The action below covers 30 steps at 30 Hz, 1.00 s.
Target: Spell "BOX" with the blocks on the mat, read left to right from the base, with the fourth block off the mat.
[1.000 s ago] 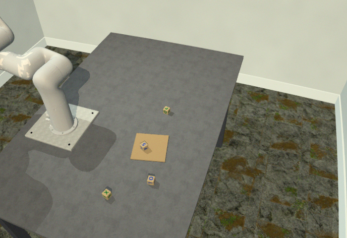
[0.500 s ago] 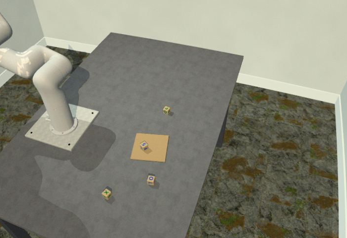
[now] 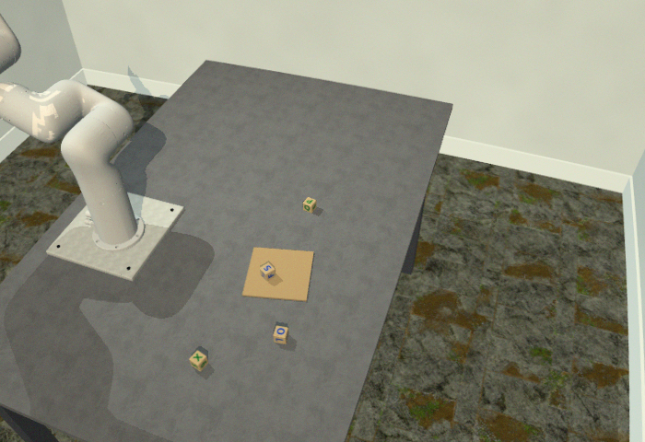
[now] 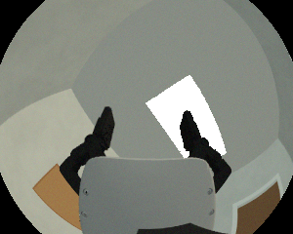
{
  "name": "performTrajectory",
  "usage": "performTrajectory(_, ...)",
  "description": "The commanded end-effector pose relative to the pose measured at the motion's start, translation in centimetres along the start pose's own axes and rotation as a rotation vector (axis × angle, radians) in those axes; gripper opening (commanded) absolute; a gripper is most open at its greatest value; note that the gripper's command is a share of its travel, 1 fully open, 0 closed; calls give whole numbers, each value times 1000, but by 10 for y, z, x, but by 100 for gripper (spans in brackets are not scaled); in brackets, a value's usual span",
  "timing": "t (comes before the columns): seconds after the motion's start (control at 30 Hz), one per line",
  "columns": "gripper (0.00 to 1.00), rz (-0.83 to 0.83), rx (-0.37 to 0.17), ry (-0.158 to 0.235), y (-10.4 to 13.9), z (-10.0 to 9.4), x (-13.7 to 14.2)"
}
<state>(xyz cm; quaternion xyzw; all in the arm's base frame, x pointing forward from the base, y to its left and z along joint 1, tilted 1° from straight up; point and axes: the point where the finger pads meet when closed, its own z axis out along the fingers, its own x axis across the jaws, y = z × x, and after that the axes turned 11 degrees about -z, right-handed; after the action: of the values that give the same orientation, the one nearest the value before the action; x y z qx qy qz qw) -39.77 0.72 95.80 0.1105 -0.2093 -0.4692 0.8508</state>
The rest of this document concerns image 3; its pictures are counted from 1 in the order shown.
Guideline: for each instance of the wooden letter block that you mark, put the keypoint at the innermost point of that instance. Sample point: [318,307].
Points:
[309,205]
[198,360]
[268,271]
[281,334]

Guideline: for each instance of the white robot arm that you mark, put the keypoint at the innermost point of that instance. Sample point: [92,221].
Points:
[86,148]

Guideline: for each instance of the tan flat mat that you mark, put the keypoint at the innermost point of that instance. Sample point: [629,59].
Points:
[293,272]

